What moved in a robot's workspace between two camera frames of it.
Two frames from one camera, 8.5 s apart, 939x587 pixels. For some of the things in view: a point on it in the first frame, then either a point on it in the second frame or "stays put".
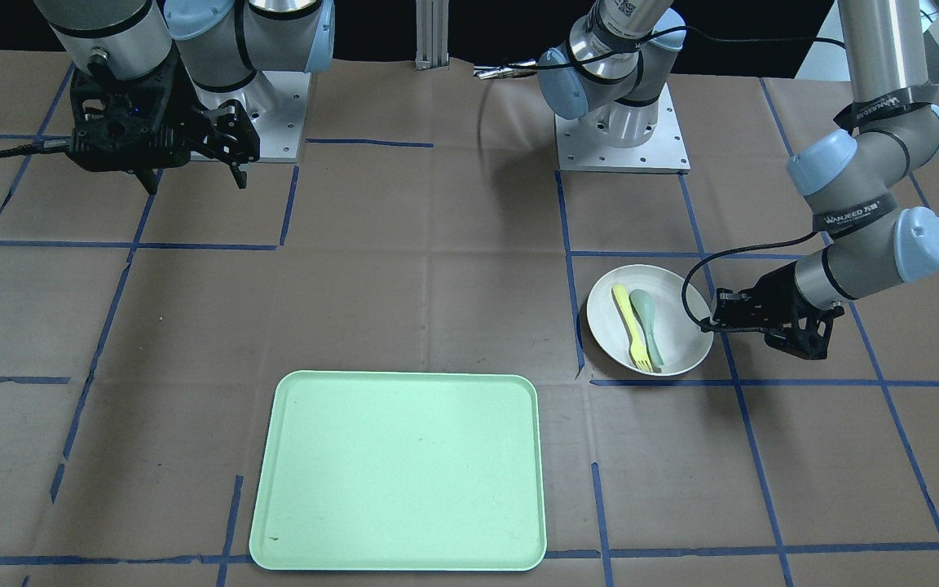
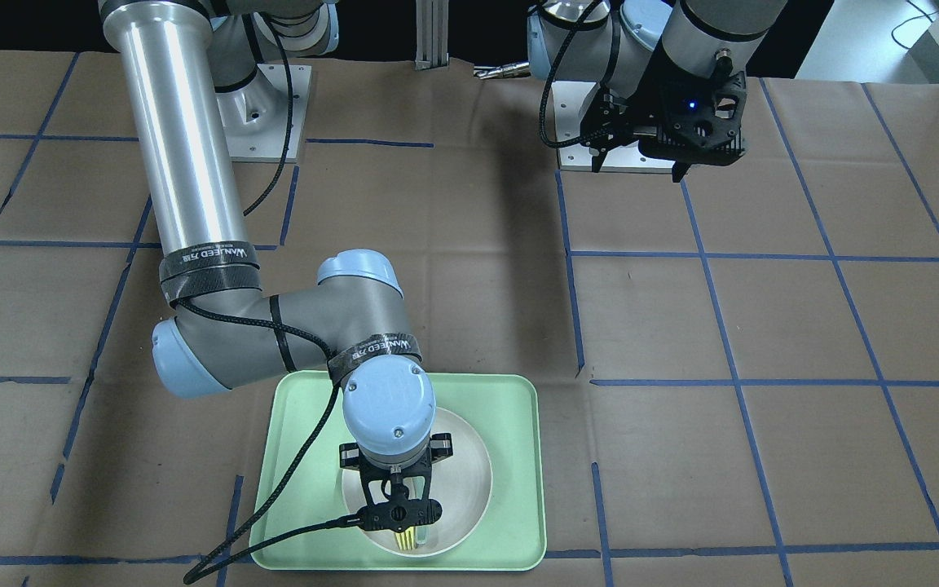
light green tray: (400, 470) stays put
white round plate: (683, 344) -> (464, 487)
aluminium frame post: (432, 34) stays put
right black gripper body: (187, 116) -> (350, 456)
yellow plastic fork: (639, 355) -> (406, 539)
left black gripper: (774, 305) -> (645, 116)
